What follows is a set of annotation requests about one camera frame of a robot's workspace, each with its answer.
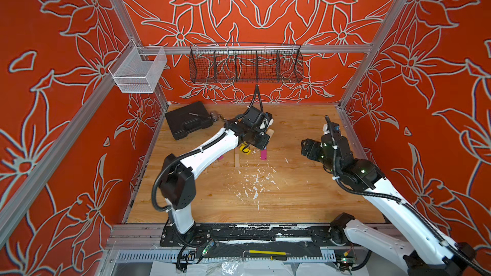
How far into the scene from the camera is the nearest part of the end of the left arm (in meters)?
0.59

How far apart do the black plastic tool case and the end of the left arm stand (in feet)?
1.32

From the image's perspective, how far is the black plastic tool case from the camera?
1.03m
